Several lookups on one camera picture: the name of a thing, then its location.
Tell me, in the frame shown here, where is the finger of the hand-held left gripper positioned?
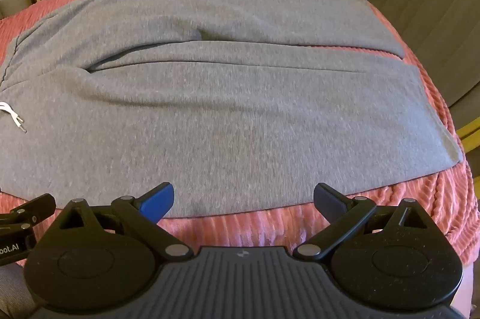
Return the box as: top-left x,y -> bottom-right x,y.
0,193 -> 57,232

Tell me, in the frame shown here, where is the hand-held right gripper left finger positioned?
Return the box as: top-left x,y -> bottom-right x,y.
56,182 -> 193,262

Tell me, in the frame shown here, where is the yellow furniture piece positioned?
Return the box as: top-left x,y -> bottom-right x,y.
455,118 -> 480,140

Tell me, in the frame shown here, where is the pink ribbed blanket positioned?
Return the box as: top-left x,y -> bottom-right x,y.
0,0 -> 480,265

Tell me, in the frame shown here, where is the grey knitted sweater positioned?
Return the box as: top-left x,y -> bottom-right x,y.
0,0 -> 464,219

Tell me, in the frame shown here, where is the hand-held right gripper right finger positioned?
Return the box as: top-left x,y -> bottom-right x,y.
292,182 -> 438,261

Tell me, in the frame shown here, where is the person's left forearm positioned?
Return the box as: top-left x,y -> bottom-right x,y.
0,263 -> 38,319

